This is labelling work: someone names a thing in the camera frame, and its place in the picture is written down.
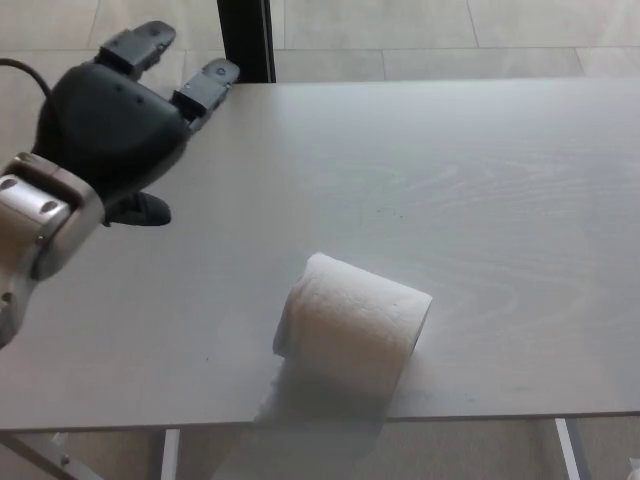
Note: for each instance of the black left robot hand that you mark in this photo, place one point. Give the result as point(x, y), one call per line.
point(110, 125)

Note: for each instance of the white toilet paper roll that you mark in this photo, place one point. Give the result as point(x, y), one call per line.
point(350, 320)

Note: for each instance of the black vertical pillar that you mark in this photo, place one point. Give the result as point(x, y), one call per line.
point(247, 40)

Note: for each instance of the white table leg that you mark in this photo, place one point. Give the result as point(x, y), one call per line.
point(170, 455)
point(569, 450)

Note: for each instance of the grey diagonal table brace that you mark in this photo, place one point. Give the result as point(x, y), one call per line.
point(45, 460)

